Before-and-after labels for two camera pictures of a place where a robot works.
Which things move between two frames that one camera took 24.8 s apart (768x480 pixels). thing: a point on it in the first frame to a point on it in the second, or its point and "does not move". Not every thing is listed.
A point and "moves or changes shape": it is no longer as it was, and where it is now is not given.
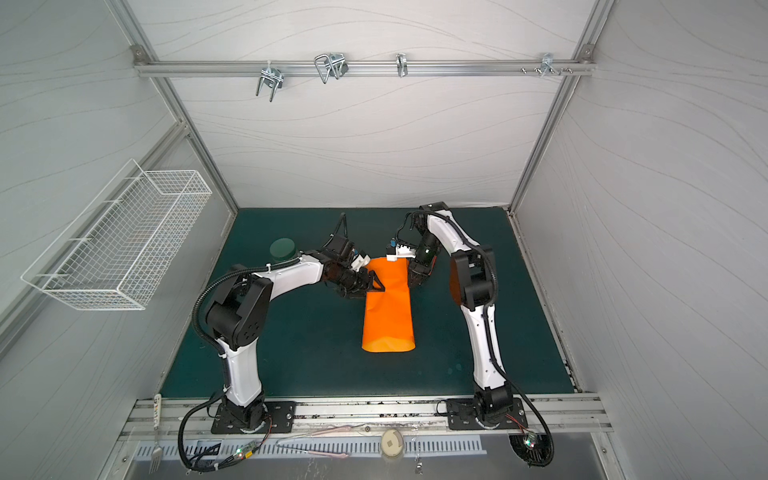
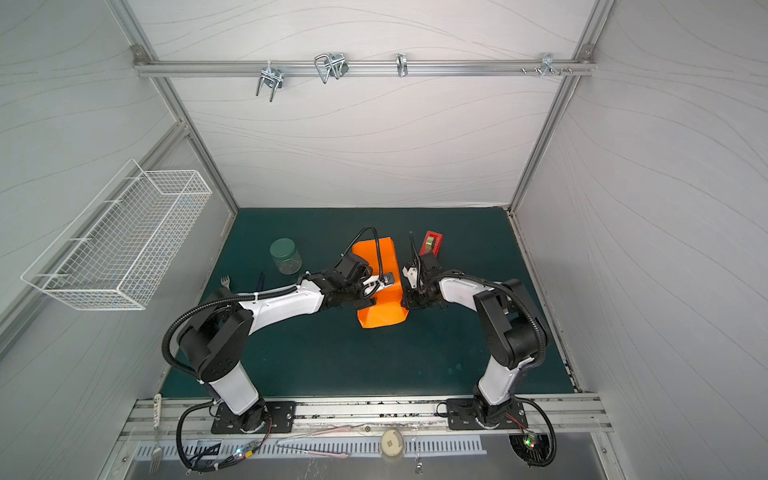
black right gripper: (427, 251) to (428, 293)
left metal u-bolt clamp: (272, 78) does not move
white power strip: (157, 407) does not move
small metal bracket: (401, 62) does not move
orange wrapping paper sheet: (388, 315) moves or changes shape
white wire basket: (114, 248) does not move
